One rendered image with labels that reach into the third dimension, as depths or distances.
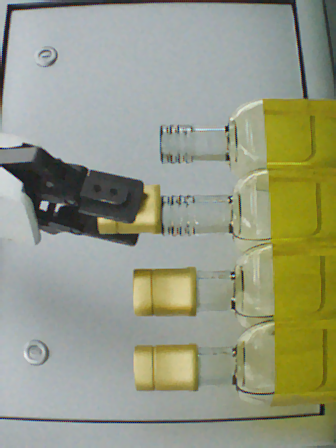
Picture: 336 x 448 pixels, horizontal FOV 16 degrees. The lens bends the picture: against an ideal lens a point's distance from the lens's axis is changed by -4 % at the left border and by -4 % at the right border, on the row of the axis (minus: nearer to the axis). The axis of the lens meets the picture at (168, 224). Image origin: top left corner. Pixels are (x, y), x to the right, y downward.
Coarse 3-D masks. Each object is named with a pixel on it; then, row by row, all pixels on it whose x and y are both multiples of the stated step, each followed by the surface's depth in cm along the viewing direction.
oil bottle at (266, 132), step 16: (240, 112) 92; (256, 112) 91; (272, 112) 91; (288, 112) 91; (304, 112) 91; (320, 112) 91; (240, 128) 91; (256, 128) 91; (272, 128) 91; (288, 128) 91; (304, 128) 91; (320, 128) 91; (240, 144) 91; (256, 144) 90; (272, 144) 90; (288, 144) 90; (304, 144) 90; (320, 144) 90; (240, 160) 91; (256, 160) 90; (272, 160) 90; (288, 160) 90; (304, 160) 90; (320, 160) 90; (240, 176) 93
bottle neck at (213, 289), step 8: (200, 272) 88; (208, 272) 88; (216, 272) 88; (224, 272) 88; (200, 280) 87; (208, 280) 88; (216, 280) 87; (224, 280) 88; (200, 288) 87; (208, 288) 87; (216, 288) 87; (224, 288) 87; (200, 296) 87; (208, 296) 87; (216, 296) 87; (224, 296) 87; (200, 304) 87; (208, 304) 88; (216, 304) 88; (224, 304) 88
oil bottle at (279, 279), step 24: (240, 264) 87; (264, 264) 86; (288, 264) 86; (312, 264) 86; (240, 288) 86; (264, 288) 86; (288, 288) 86; (312, 288) 86; (240, 312) 87; (264, 312) 86; (288, 312) 85; (312, 312) 85
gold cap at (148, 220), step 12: (144, 192) 88; (156, 192) 88; (144, 204) 88; (156, 204) 88; (144, 216) 88; (156, 216) 88; (108, 228) 89; (120, 228) 89; (132, 228) 89; (144, 228) 89; (156, 228) 89
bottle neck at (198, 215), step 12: (168, 204) 90; (180, 204) 90; (192, 204) 90; (204, 204) 90; (216, 204) 90; (228, 204) 90; (168, 216) 90; (180, 216) 89; (192, 216) 90; (204, 216) 90; (216, 216) 90; (228, 216) 89; (168, 228) 90; (180, 228) 90; (192, 228) 90; (204, 228) 90; (216, 228) 90; (228, 228) 90
